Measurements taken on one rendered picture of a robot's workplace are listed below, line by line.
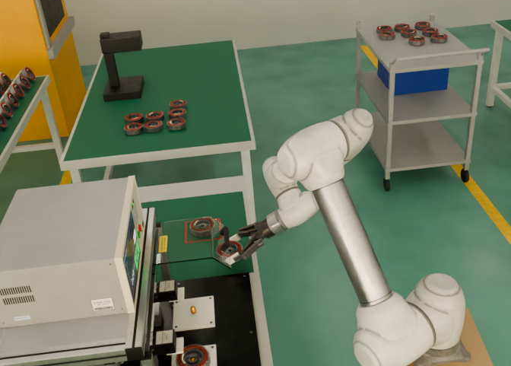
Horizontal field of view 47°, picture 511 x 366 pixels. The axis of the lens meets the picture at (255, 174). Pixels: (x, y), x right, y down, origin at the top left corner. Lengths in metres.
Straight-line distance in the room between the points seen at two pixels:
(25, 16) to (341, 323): 3.46
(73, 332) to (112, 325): 0.11
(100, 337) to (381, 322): 0.79
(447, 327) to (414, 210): 2.22
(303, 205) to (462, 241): 1.76
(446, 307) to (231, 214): 1.21
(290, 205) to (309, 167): 0.59
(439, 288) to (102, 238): 1.00
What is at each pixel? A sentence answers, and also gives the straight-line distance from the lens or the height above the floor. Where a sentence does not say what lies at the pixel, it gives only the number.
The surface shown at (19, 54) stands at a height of 0.79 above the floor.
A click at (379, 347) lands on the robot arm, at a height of 1.00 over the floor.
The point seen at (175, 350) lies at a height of 0.89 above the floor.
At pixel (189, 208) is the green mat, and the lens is 2.82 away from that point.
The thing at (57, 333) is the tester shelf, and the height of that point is 1.11.
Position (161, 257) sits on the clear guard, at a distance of 2.03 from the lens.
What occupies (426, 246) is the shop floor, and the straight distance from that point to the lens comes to 3.76.
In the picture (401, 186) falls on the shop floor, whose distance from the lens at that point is 4.30.
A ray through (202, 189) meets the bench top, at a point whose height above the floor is 0.75.
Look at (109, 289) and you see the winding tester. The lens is 1.73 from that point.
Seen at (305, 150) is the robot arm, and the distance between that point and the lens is 1.69.
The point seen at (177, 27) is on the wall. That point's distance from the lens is 6.98.
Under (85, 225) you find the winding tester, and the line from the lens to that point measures 1.82.
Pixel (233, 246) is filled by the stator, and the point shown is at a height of 0.82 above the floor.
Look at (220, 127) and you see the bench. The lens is 3.53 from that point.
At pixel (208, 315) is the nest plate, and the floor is 0.78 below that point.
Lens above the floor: 2.31
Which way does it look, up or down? 31 degrees down
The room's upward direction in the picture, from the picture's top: 5 degrees counter-clockwise
